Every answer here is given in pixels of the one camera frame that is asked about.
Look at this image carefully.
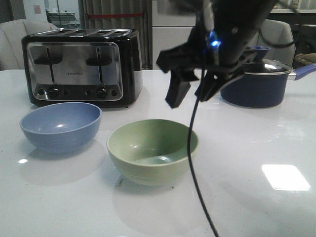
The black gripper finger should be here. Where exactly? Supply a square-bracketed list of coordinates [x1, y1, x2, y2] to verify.
[165, 71, 192, 108]
[195, 69, 244, 102]

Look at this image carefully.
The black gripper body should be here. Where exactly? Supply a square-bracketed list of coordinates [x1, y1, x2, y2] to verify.
[157, 23, 257, 74]

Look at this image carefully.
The green bowl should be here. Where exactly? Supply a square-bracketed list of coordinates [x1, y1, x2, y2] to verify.
[107, 119, 198, 186]

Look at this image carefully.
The blue bowl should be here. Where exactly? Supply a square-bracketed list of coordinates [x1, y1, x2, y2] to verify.
[20, 102, 102, 153]

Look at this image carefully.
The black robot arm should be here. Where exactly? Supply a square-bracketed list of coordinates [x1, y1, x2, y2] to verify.
[157, 0, 276, 108]

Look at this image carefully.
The dark blue saucepan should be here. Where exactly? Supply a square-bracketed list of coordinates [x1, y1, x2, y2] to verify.
[221, 64, 316, 108]

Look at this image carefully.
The white cabinet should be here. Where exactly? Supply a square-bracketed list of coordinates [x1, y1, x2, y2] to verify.
[152, 0, 196, 70]

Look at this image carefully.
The glass pot lid blue knob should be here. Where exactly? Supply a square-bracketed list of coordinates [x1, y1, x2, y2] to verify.
[242, 45, 292, 75]

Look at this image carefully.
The grey chair on right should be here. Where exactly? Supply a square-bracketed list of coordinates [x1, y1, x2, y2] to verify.
[261, 19, 296, 66]

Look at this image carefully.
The grey chair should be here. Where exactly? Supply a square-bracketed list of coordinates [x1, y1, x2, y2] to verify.
[0, 19, 57, 71]
[261, 19, 296, 66]

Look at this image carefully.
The black and steel toaster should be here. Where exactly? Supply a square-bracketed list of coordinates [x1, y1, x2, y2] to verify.
[22, 28, 143, 108]

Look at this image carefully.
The olive cushion at right edge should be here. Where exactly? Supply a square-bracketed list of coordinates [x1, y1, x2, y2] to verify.
[293, 53, 316, 69]

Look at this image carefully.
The dark kitchen counter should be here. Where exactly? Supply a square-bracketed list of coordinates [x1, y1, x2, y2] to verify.
[268, 10, 316, 54]

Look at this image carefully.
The grey chair on left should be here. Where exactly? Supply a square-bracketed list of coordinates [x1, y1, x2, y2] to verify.
[0, 19, 57, 71]

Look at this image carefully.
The black cable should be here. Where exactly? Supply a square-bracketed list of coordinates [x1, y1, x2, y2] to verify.
[187, 66, 220, 237]

